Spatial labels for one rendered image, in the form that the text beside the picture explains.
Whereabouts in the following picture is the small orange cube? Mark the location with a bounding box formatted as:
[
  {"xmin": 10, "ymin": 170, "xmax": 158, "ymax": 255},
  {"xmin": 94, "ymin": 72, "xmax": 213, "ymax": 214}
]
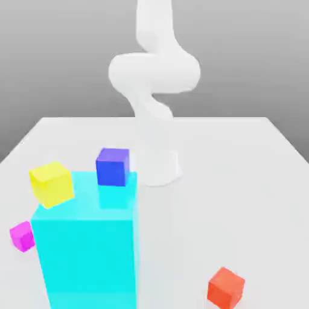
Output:
[{"xmin": 206, "ymin": 266, "xmax": 246, "ymax": 309}]

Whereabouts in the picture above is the small magenta cube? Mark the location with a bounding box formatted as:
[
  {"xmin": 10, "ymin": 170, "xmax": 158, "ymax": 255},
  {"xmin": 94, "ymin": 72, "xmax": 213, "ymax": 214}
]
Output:
[{"xmin": 9, "ymin": 220, "xmax": 36, "ymax": 253}]

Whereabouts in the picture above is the small yellow cube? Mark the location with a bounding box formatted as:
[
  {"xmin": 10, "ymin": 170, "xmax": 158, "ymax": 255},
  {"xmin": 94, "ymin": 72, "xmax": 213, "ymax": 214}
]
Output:
[{"xmin": 28, "ymin": 161, "xmax": 75, "ymax": 209}]

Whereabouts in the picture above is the small blue cube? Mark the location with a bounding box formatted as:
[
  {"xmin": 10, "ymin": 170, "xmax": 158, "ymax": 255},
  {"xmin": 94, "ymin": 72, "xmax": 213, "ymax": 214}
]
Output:
[{"xmin": 95, "ymin": 147, "xmax": 130, "ymax": 187}]

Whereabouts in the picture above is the large cyan box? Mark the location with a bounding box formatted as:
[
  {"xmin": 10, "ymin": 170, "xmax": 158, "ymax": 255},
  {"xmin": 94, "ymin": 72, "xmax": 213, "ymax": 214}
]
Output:
[{"xmin": 30, "ymin": 170, "xmax": 140, "ymax": 309}]

